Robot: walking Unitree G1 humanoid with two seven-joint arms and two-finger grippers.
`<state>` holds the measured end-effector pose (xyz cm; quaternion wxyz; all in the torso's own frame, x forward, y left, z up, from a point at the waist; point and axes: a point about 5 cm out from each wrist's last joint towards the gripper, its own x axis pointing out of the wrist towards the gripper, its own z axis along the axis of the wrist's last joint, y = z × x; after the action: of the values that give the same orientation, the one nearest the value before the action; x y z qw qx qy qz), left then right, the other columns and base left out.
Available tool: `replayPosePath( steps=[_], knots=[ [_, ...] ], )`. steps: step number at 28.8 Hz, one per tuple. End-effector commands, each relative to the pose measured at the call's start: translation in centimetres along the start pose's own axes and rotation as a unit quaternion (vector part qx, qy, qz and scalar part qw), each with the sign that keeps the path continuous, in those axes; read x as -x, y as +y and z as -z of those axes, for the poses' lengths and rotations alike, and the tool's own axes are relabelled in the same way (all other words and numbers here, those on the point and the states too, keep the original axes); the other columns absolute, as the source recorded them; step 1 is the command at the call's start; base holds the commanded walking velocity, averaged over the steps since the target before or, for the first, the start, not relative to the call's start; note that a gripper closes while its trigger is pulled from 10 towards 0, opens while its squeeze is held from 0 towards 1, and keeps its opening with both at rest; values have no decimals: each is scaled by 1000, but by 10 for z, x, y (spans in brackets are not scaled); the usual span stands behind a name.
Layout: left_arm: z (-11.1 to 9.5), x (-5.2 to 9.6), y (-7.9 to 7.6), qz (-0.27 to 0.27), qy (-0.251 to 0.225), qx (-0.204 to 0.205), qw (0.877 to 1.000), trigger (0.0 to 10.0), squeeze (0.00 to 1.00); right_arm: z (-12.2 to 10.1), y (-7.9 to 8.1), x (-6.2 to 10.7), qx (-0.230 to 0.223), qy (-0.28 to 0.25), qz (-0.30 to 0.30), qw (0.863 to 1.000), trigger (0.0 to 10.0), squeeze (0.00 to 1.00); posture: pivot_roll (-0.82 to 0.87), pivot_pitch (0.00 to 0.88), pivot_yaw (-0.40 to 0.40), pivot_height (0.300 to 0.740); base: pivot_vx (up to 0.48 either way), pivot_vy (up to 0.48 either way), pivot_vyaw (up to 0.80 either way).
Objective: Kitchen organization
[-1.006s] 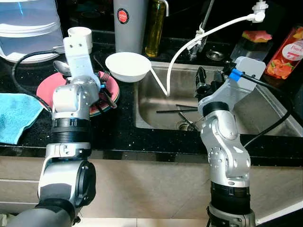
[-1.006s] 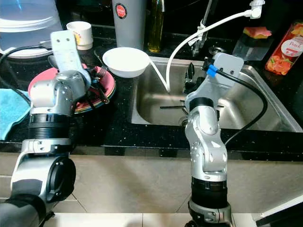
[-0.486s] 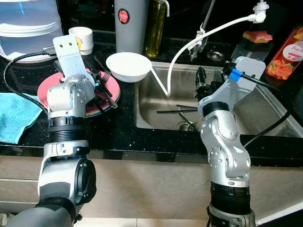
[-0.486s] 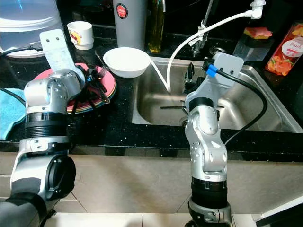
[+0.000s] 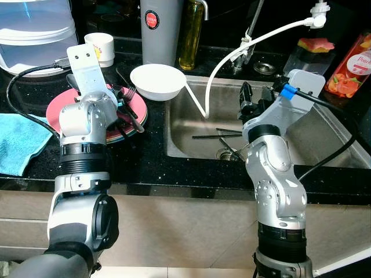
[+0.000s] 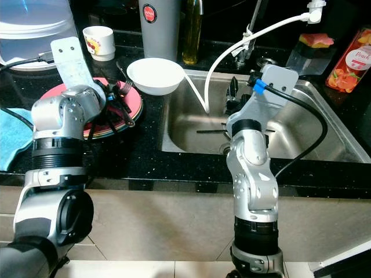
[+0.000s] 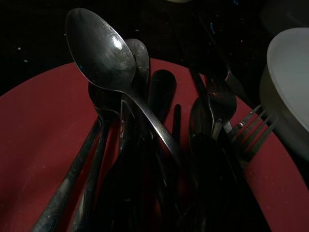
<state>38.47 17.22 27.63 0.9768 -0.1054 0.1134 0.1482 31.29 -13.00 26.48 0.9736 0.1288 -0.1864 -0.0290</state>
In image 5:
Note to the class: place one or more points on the metal sink drain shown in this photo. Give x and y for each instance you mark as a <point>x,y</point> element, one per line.
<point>223,153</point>

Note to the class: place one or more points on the red peach package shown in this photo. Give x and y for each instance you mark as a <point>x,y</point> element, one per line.
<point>351,66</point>

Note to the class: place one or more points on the white bowl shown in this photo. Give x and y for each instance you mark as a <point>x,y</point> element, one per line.
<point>157,81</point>

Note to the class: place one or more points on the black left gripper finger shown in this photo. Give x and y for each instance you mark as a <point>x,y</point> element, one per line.
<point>132,113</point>
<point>119,130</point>

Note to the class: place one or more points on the clear plastic container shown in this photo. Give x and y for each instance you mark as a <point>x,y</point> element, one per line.
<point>35,29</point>

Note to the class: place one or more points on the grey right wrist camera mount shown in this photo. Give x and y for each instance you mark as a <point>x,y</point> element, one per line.
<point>304,84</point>

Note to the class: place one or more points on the teal towel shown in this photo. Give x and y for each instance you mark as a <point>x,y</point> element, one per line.
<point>20,142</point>

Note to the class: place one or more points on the small white printed cup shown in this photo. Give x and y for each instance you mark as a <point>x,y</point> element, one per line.
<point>99,49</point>

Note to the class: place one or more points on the metal spoon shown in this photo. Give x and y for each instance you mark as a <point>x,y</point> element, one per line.
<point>229,146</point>

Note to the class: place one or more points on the pink round plate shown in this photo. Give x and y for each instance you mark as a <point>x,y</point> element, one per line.
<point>58,113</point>

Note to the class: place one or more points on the olive oil bottle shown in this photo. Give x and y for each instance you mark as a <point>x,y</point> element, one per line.
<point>191,46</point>

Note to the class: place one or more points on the dark fork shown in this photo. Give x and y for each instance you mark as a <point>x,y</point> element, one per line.
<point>130,91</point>

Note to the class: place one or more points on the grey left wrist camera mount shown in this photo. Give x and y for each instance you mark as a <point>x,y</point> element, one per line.
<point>87,69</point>

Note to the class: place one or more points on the black chopstick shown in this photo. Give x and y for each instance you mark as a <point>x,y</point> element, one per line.
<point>229,130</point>
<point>214,136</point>

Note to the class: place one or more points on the grey canister with red logo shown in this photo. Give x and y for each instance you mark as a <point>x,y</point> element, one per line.
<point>162,40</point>

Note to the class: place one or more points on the chrome faucet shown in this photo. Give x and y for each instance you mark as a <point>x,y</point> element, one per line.
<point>252,29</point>

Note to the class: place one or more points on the red green watermelon sponge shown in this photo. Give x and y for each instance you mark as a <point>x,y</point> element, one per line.
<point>316,44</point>

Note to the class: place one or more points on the stainless steel sink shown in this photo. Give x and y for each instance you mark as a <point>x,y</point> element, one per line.
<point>324,133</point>

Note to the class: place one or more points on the green rimmed plate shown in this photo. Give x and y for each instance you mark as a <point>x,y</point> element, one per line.
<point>141,128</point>

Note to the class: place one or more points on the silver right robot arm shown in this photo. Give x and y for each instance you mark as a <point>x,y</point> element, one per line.
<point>272,174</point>

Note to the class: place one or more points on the clear sponge tray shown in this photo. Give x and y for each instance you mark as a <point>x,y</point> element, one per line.
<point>304,62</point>

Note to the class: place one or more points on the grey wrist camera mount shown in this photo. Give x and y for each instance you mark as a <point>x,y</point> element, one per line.
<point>87,69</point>
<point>304,84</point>

